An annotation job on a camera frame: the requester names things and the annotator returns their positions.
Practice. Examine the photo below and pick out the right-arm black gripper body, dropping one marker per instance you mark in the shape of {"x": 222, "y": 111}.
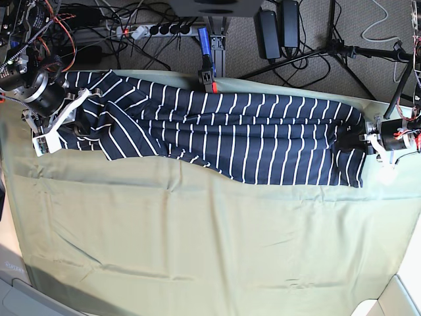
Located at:
{"x": 43, "y": 97}

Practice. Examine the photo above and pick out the left-arm black gripper body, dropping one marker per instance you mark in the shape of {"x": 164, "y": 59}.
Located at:
{"x": 398, "y": 134}

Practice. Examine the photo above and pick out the navy white striped T-shirt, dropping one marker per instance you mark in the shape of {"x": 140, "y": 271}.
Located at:
{"x": 252, "y": 138}

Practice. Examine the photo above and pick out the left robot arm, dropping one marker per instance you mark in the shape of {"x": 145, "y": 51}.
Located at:
{"x": 396, "y": 113}

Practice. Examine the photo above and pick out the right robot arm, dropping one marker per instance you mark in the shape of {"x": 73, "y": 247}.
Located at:
{"x": 33, "y": 74}

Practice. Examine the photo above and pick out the black tripod stand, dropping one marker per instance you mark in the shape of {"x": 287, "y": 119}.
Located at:
{"x": 335, "y": 47}

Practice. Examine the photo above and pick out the white power strip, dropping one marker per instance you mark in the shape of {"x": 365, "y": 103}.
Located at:
{"x": 139, "y": 31}

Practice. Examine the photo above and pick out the black power adapter brick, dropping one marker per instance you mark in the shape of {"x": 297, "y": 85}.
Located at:
{"x": 267, "y": 34}

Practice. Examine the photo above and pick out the light green table cloth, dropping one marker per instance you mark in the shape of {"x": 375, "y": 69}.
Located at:
{"x": 157, "y": 236}

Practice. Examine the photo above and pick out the red black table clamp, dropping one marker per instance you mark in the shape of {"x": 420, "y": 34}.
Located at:
{"x": 206, "y": 74}

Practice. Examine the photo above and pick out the aluminium frame post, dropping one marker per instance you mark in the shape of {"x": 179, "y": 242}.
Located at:
{"x": 217, "y": 27}

